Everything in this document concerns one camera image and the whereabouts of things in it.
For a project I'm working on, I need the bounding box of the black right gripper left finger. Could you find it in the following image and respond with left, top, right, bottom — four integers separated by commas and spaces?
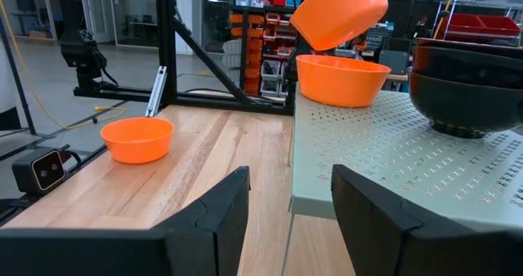
0, 166, 252, 276

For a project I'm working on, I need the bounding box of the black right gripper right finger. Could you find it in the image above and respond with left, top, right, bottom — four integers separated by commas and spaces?
331, 163, 523, 276

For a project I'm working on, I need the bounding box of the orange plastic mini bowl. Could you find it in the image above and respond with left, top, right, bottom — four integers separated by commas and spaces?
100, 117, 176, 165
295, 54, 392, 109
289, 0, 390, 52

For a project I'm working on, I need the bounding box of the green perforated metal shelf riser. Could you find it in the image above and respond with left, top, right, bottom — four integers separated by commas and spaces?
280, 88, 523, 276

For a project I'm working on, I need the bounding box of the black bowl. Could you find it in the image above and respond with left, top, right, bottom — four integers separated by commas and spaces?
411, 37, 523, 90
407, 66, 523, 140

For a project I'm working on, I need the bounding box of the silver aluminium bar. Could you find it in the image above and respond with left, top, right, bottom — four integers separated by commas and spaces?
144, 65, 169, 118

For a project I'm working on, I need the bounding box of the dark grey equipment box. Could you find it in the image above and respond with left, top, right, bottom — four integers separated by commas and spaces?
377, 48, 410, 77

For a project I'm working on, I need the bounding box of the black backdrop stand pole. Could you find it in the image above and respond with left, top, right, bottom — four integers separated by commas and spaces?
0, 16, 38, 137

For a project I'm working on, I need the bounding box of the metal rack with red bins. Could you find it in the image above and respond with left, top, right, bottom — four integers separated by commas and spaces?
431, 0, 523, 49

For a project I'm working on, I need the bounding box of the small parts bin rack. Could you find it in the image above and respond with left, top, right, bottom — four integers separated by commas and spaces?
227, 0, 306, 102

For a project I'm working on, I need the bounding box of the black camera cable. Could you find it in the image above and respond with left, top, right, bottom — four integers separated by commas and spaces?
60, 149, 83, 173

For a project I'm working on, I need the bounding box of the black table-level camera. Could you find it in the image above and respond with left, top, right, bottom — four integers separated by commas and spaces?
11, 146, 69, 197

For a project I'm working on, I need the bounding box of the black aluminium rig frame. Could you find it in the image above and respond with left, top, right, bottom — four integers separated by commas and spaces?
0, 0, 296, 225

